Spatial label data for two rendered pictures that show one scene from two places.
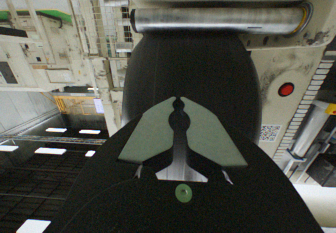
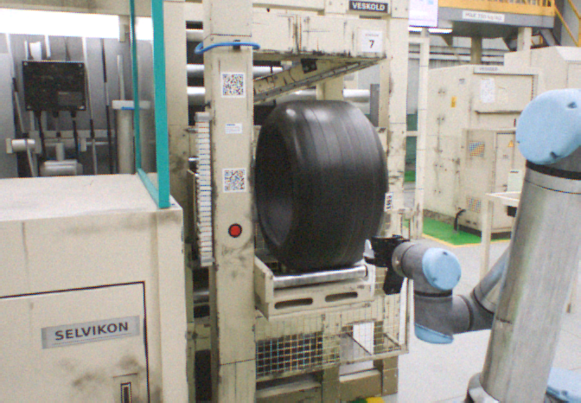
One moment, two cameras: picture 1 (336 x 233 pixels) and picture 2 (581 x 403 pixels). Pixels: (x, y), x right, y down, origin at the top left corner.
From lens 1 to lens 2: 1.44 m
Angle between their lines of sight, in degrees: 36
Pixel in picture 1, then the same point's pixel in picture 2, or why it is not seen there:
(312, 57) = (225, 259)
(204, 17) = (327, 277)
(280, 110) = (232, 209)
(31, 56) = not seen: hidden behind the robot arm
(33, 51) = not seen: hidden behind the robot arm
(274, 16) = (288, 283)
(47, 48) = (501, 169)
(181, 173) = (357, 197)
